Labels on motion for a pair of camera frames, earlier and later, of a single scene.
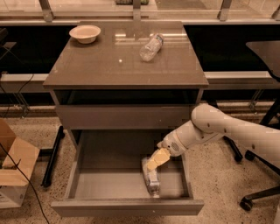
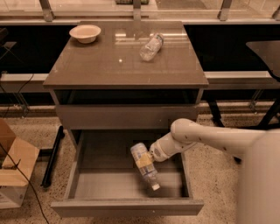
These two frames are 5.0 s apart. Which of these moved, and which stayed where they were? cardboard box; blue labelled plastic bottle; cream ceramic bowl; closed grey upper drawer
Moved: blue labelled plastic bottle
Stayed: closed grey upper drawer; cream ceramic bowl; cardboard box
